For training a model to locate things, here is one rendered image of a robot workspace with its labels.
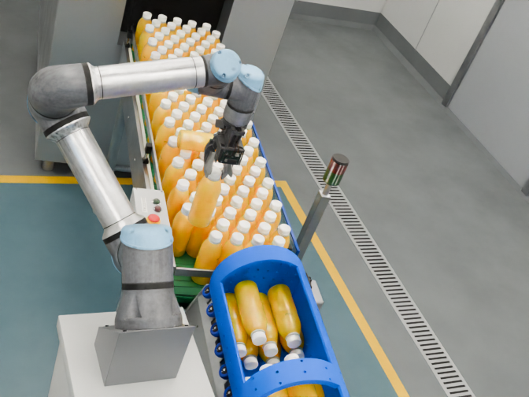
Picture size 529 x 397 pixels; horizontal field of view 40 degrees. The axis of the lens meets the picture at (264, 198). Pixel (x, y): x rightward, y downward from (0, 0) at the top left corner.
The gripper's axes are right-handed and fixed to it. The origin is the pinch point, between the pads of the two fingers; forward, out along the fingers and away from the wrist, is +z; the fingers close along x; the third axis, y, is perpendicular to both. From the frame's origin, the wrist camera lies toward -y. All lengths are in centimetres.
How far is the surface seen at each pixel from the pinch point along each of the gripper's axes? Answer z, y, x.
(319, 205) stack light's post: 27, -25, 51
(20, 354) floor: 133, -40, -40
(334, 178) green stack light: 13, -24, 52
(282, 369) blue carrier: 12, 60, 10
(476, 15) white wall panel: 55, -337, 299
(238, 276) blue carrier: 22.3, 18.6, 10.1
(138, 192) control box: 23.1, -16.4, -16.1
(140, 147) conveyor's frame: 43, -70, -6
